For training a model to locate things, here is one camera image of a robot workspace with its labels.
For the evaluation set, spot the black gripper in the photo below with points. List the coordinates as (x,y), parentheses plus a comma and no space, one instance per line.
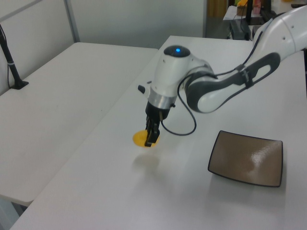
(156,113)

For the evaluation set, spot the aluminium partition post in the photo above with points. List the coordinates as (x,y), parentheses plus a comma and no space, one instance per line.
(72,20)

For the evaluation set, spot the black vertical post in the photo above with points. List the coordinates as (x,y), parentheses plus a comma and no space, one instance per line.
(249,10)

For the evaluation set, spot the brown square ceramic plate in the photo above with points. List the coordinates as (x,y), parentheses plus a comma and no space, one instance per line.
(244,158)

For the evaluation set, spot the black pole stand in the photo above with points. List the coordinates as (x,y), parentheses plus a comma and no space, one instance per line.
(10,64)

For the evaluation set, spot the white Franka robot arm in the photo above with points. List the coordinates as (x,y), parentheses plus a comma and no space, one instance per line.
(168,72)

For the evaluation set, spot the white papers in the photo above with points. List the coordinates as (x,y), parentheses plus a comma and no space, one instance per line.
(230,12)

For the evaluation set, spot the yellow potato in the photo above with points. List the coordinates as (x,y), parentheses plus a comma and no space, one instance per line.
(139,139)

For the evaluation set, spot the black box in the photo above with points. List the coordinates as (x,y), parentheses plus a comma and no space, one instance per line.
(237,28)

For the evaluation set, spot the yellow object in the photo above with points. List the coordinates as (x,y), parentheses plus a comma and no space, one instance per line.
(242,2)

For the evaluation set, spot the aluminium corner post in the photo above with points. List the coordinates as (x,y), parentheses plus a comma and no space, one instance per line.
(205,18)

